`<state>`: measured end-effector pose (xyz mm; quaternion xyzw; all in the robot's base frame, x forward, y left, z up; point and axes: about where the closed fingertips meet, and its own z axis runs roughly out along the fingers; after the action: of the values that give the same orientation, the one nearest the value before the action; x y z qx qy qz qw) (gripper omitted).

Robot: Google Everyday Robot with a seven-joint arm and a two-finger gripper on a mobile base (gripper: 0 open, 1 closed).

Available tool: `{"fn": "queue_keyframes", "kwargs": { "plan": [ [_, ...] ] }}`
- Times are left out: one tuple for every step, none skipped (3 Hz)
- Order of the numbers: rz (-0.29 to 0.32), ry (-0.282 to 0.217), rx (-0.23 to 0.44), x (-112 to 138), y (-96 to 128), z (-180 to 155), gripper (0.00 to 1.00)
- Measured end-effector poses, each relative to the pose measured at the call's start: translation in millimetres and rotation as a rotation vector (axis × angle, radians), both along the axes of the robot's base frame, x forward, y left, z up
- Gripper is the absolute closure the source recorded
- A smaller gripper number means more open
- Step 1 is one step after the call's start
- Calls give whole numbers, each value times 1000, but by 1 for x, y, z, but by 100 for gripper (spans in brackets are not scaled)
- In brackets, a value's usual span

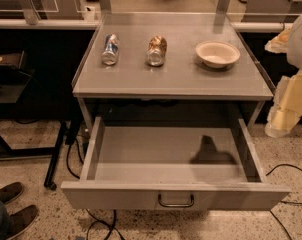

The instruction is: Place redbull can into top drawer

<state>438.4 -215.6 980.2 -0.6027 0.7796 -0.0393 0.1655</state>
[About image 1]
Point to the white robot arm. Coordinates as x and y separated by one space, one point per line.
294 45

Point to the upper brown shoe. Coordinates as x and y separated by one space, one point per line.
10 192

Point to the white paper bowl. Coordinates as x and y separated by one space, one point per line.
217 54

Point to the black metal drawer handle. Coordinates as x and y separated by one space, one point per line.
173 201

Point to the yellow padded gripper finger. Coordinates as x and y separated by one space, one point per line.
286 111
279 43

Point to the black side table frame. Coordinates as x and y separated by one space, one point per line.
13 82

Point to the open grey top drawer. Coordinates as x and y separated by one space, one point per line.
128 167

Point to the grey cabinet table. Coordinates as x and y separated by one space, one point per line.
182 76

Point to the blue silver redbull can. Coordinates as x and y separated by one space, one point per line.
111 50

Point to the gold brown soda can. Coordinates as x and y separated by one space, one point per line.
156 51

